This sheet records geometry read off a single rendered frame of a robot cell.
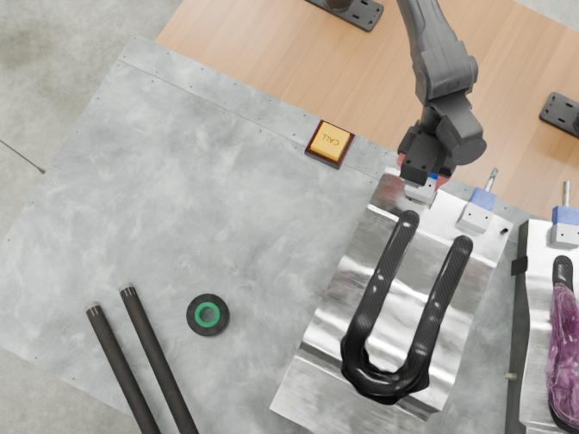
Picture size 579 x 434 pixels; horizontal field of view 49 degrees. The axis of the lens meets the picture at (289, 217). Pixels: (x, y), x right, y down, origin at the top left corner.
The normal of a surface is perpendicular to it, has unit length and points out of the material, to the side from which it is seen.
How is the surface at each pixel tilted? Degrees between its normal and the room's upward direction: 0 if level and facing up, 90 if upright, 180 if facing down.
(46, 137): 0
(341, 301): 27
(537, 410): 0
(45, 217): 0
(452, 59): 9
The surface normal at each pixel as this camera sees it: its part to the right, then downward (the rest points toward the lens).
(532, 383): -0.04, -0.04
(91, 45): 0.00, -0.25
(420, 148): 0.00, -0.62
